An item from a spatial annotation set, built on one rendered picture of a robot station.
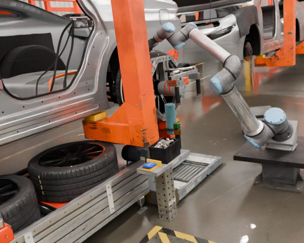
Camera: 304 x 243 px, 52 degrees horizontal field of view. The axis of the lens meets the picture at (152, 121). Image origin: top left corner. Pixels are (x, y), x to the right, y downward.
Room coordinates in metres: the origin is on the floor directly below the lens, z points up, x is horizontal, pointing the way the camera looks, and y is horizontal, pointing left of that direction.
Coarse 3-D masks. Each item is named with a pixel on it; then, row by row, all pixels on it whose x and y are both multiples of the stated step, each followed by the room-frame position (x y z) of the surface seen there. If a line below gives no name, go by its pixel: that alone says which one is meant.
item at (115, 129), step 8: (120, 112) 2.32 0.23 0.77; (104, 120) 2.50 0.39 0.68; (112, 120) 2.38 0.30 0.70; (120, 120) 2.33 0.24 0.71; (88, 128) 2.53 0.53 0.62; (96, 128) 2.47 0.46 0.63; (104, 128) 2.41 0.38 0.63; (112, 128) 2.35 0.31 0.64; (120, 128) 2.30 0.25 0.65; (128, 128) 2.26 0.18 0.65; (88, 136) 2.54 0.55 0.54; (96, 136) 2.48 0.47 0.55; (104, 136) 2.42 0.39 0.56; (112, 136) 2.36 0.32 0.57; (120, 136) 2.31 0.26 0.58; (128, 136) 2.26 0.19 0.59; (128, 144) 2.27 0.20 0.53
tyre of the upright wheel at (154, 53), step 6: (150, 54) 2.68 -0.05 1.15; (156, 54) 2.75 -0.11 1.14; (162, 54) 2.82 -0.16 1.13; (120, 72) 2.66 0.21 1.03; (120, 78) 2.63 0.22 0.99; (120, 84) 2.61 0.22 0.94; (120, 90) 2.60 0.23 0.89; (120, 96) 2.61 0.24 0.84; (174, 96) 2.93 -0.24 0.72; (120, 102) 2.61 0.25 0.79
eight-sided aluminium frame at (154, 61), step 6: (150, 60) 2.63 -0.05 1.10; (156, 60) 2.60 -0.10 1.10; (162, 60) 2.67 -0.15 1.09; (168, 60) 2.80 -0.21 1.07; (174, 60) 2.81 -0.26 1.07; (156, 66) 2.60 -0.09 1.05; (174, 66) 2.83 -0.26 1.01; (180, 72) 2.88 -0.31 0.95; (180, 78) 2.88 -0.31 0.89; (180, 96) 2.86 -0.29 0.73; (174, 102) 2.85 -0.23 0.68; (156, 108) 2.55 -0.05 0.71; (156, 114) 2.55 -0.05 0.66; (162, 114) 2.60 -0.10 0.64; (162, 120) 2.60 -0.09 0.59
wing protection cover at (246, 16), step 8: (240, 8) 5.29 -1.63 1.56; (248, 8) 5.33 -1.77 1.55; (256, 8) 5.59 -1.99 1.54; (240, 16) 5.14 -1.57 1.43; (248, 16) 5.25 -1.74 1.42; (256, 16) 5.51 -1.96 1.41; (240, 24) 5.12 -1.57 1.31; (248, 24) 5.22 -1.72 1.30; (240, 32) 5.08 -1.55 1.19; (248, 32) 5.17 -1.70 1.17
